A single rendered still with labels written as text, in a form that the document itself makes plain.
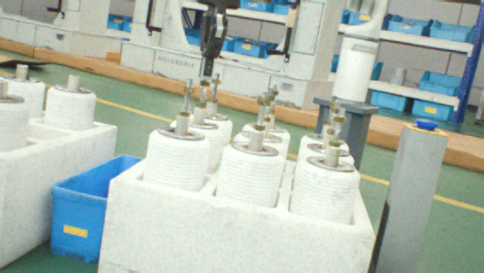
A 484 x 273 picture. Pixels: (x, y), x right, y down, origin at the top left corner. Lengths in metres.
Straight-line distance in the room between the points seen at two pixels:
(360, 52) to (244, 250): 0.77
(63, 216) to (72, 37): 3.34
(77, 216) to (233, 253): 0.29
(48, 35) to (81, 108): 3.31
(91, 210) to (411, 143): 0.57
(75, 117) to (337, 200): 0.57
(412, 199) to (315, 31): 2.21
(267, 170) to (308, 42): 2.39
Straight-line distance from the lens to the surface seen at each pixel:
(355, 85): 1.39
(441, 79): 6.02
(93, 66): 3.91
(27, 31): 4.58
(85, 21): 4.28
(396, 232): 1.01
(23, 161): 0.87
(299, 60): 3.14
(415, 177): 0.98
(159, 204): 0.77
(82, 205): 0.90
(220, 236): 0.76
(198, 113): 0.92
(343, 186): 0.77
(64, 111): 1.08
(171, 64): 3.54
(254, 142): 0.79
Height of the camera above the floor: 0.41
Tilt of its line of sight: 10 degrees down
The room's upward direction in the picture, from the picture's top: 10 degrees clockwise
